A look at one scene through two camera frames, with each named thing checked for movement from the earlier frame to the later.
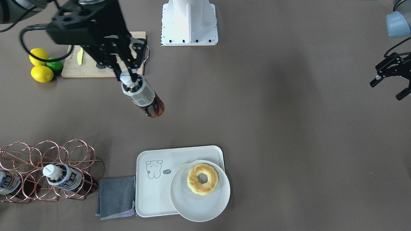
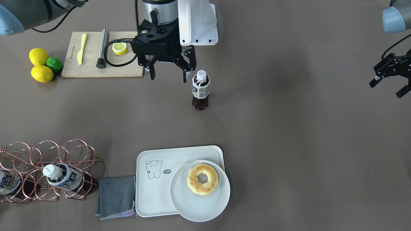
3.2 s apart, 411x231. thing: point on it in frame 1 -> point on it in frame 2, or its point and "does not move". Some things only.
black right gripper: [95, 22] -> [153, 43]
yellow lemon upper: [40, 53] does not move
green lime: [56, 66] does not move
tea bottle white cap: [125, 78] -> [201, 89]
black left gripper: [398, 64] does not move
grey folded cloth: [116, 197] does not move
